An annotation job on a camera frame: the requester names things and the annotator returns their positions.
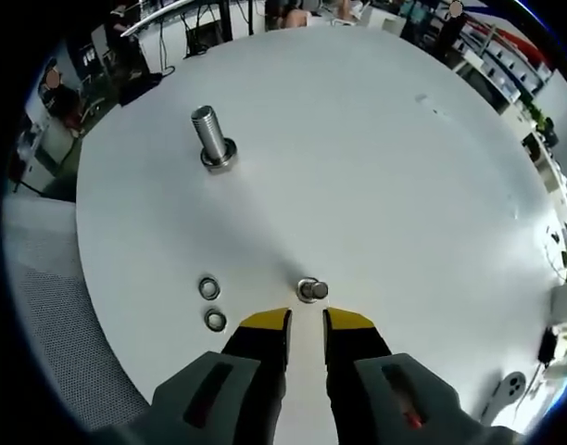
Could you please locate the small threaded steel stud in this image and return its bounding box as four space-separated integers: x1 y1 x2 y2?
296 276 331 306

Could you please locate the white mesh office chair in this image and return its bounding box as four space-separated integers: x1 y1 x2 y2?
3 194 153 437

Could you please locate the white handheld controller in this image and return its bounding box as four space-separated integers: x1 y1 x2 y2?
480 370 528 426

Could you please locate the black device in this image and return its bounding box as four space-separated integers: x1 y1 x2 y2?
537 326 558 367

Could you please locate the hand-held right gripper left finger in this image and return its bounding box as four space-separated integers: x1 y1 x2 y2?
151 306 294 445

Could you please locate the white counter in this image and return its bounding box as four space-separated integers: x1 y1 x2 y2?
519 106 567 219

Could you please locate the large threaded steel stud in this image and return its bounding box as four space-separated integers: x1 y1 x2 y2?
190 105 241 176

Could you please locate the small green plant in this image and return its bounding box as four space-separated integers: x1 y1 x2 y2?
526 101 561 145

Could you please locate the white plant pot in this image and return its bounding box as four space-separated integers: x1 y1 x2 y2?
550 283 567 335

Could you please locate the shelf with white boxes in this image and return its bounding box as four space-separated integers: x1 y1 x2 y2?
454 18 558 112

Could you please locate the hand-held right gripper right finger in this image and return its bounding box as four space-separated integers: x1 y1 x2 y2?
322 307 514 445

